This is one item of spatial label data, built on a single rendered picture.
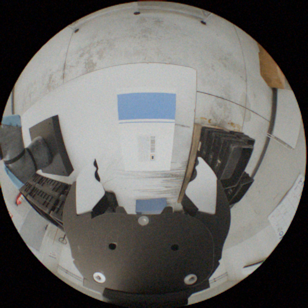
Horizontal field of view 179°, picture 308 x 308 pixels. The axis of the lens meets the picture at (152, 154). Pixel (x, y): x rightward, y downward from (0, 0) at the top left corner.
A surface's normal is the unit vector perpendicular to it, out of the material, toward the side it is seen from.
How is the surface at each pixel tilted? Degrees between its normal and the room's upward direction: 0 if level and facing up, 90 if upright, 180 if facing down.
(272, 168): 90
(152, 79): 0
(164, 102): 0
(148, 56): 0
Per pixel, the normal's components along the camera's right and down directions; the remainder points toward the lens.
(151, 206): -0.08, -0.87
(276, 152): -1.00, 0.01
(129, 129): 0.04, 0.48
